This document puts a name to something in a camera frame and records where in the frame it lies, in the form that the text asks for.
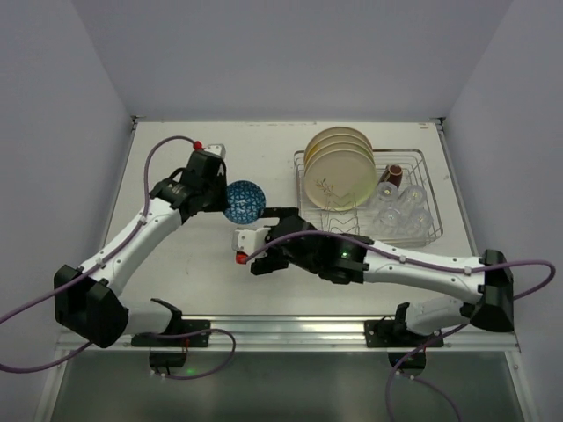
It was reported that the clear glass back left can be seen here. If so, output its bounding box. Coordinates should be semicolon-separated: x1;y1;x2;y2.
372;182;398;209

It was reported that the aluminium mounting rail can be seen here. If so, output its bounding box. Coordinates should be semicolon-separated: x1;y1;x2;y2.
55;316;520;353

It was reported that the cream plate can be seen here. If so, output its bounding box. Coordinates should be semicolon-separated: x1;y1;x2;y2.
304;142;375;167
305;127;373;159
303;149;377;211
306;126;373;149

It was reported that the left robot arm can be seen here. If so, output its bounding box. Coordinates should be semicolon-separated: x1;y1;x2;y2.
54;145;228;348

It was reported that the metal wire dish rack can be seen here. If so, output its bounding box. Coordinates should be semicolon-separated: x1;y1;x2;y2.
294;149;443;249

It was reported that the dark red cup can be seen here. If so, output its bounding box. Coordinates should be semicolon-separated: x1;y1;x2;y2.
379;164;403;188

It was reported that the cream plate back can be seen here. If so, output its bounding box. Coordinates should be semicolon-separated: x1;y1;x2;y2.
306;126;373;149

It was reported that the clear glass front left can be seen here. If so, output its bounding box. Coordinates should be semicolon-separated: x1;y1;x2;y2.
373;207;404;238

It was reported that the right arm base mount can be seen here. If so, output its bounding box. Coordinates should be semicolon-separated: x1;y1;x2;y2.
363;316;435;375

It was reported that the clear glass back right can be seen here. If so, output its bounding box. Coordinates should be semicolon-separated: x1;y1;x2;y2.
398;185;428;209

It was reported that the clear glass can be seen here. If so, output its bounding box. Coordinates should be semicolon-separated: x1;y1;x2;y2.
404;208;434;237
372;182;398;209
373;207;404;238
398;185;428;209

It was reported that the blue patterned bowl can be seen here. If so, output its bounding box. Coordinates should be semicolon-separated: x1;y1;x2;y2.
223;180;267;225

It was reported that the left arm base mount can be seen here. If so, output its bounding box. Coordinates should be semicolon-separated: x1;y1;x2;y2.
131;319;211;373

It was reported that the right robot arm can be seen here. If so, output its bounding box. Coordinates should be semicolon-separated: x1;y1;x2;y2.
232;208;514;341

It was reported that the clear glass front right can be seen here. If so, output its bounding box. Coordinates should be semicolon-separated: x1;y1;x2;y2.
404;208;434;237

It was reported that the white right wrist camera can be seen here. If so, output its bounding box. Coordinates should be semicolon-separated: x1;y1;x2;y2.
231;227;270;256

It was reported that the cream plate front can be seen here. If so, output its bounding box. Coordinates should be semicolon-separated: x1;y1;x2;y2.
303;149;377;211

